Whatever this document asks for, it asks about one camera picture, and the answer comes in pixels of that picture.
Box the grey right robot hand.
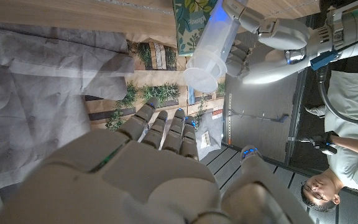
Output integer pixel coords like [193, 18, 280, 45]
[0, 96, 307, 224]

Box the teal leaf print tissue box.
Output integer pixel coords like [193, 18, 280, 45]
[172, 0, 219, 57]

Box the black handheld controller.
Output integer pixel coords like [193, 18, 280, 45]
[300, 131, 340, 156]

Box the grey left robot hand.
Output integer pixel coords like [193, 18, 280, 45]
[221, 0, 321, 85]

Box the dark metal lever bar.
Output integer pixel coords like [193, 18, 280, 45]
[228, 108, 290, 124]

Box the left wrist camera blue mount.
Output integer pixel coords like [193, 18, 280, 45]
[309, 49, 340, 72]

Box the person in white shirt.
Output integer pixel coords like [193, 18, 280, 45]
[300, 70, 358, 212]

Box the large clear plastic syringe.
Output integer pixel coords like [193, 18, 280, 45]
[183, 0, 242, 93]

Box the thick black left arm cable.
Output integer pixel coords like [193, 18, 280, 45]
[317, 63, 358, 127]

